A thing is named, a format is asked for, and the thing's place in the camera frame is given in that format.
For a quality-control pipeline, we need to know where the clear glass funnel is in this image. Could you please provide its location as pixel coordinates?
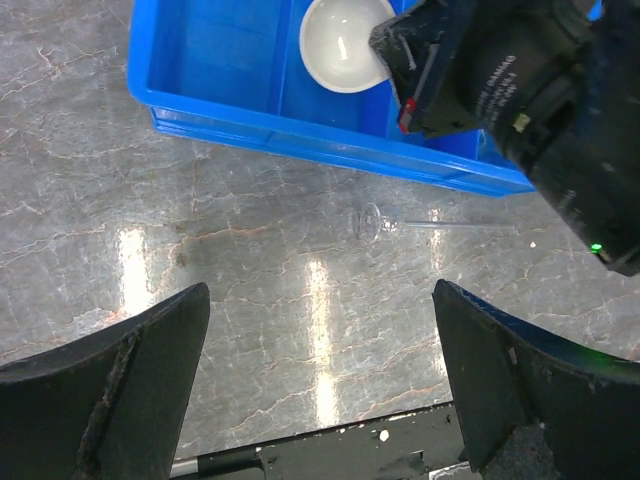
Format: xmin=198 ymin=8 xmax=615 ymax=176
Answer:
xmin=355 ymin=203 xmax=518 ymax=243

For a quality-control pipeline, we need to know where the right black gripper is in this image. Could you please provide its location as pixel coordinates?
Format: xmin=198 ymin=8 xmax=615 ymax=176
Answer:
xmin=369 ymin=1 xmax=505 ymax=138

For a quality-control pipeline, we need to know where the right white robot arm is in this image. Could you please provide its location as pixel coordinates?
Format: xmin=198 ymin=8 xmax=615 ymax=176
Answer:
xmin=369 ymin=1 xmax=639 ymax=277

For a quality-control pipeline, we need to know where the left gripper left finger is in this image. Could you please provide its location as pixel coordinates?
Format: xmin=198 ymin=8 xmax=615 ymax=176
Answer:
xmin=1 ymin=283 xmax=210 ymax=479

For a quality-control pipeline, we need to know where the blue plastic divided bin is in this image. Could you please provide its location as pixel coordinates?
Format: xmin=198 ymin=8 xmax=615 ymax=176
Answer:
xmin=127 ymin=1 xmax=531 ymax=197

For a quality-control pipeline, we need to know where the white evaporating dish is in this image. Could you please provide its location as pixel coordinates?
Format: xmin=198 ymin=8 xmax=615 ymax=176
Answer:
xmin=299 ymin=0 xmax=395 ymax=94

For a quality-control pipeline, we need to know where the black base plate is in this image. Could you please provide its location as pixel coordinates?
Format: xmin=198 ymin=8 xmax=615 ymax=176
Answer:
xmin=169 ymin=402 xmax=481 ymax=480

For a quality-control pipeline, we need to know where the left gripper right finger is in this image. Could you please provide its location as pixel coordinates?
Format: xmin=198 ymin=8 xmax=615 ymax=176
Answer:
xmin=433 ymin=280 xmax=639 ymax=479

